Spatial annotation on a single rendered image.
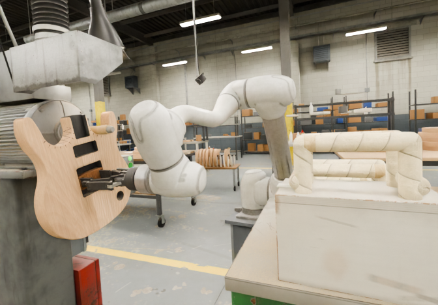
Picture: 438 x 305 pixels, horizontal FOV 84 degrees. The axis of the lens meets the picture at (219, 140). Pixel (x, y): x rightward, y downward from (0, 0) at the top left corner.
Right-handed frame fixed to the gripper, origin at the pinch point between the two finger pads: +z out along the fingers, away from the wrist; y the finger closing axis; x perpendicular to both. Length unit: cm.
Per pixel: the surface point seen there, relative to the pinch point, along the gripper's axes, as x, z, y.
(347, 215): 0, -75, -15
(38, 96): 29.7, 22.9, 4.4
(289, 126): -104, -10, 683
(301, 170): 7, -68, -12
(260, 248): -16, -57, -5
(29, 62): 39.5, 10.3, -4.1
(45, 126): 18.8, 18.0, 0.9
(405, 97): -88, -424, 1104
